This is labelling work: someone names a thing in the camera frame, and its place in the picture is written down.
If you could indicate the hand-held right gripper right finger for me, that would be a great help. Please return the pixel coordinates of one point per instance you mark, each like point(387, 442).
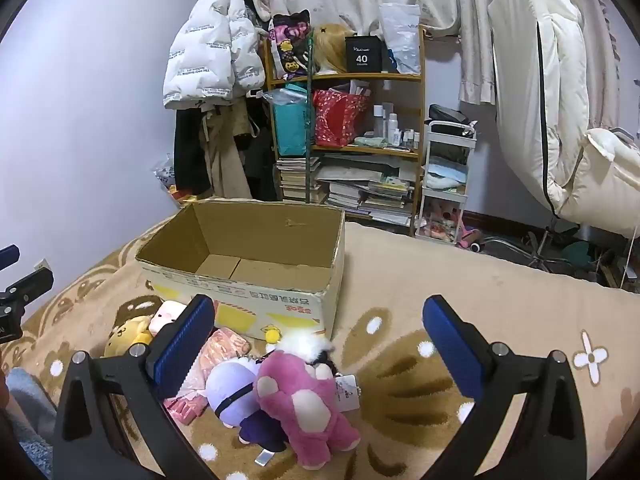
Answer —
point(450, 345)

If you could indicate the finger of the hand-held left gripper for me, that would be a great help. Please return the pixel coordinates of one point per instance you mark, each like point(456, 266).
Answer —
point(32, 284)
point(7, 256)

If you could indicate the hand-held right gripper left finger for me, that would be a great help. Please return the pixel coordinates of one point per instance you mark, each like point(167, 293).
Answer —
point(184, 342)

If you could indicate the pink cube plush toy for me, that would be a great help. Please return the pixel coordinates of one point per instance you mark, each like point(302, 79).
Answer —
point(167, 315)

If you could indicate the pink tissue packet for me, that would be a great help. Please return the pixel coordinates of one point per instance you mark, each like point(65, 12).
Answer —
point(222, 350)

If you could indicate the yellow plush toy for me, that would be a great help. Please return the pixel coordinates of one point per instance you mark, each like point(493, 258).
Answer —
point(122, 337)

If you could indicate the purple plush doll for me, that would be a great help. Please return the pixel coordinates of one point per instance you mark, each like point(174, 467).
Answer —
point(230, 385)

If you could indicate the cardboard box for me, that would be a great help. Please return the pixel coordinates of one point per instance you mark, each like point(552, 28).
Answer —
point(280, 305)

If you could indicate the grey blue clothing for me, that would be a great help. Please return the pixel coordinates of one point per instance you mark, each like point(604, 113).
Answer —
point(30, 405)

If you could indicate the red and yellow bag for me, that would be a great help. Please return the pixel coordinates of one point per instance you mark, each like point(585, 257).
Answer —
point(185, 196)

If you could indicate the white trolley cart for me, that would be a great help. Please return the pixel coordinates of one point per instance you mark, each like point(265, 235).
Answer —
point(442, 180)

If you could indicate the clear plastic bag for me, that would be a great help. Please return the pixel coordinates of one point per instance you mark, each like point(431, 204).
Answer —
point(165, 175)

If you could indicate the messy pile of books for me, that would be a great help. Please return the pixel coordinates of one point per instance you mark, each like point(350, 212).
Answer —
point(370, 185)

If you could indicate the beige hanging coat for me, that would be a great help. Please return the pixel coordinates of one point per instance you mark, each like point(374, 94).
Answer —
point(225, 160)

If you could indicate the black hanging coat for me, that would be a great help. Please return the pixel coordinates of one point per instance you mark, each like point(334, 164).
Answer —
point(192, 150)

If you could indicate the dark hanging garment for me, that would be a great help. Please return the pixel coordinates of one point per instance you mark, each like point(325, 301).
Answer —
point(261, 160)

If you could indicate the neat stack of books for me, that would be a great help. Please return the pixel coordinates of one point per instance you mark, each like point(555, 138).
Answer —
point(297, 180)

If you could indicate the folded green cloth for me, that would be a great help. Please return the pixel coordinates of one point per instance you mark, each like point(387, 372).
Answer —
point(370, 141)

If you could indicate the group of cosmetic bottles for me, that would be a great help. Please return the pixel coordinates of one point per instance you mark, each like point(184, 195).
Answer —
point(395, 125)

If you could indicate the black bag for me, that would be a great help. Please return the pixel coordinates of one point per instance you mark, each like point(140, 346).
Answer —
point(447, 112)

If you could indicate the teal bag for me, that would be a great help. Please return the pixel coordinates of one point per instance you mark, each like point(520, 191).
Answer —
point(290, 120)

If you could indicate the red patterned bag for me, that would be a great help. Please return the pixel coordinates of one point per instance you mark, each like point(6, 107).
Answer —
point(337, 117)

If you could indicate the thin green pole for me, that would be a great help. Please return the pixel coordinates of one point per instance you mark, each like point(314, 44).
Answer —
point(309, 115)

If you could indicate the cream covered office chair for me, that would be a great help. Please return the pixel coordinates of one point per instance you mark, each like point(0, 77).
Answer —
point(550, 85)

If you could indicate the wooden shelf rack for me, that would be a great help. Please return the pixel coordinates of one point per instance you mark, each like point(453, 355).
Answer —
point(360, 77)

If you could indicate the white puffer jacket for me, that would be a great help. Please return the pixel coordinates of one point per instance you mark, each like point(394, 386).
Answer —
point(210, 50)

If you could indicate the black box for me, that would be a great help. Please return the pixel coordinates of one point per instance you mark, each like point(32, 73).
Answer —
point(362, 55)

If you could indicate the white plastic bag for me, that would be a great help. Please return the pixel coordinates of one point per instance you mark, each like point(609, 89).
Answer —
point(400, 35)

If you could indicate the dark printed bag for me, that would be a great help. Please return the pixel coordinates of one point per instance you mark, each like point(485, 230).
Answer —
point(290, 45)

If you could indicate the blonde wig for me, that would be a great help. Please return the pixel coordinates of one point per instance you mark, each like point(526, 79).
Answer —
point(330, 50)

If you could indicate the wall socket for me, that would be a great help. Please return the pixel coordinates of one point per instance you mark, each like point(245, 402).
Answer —
point(42, 265)

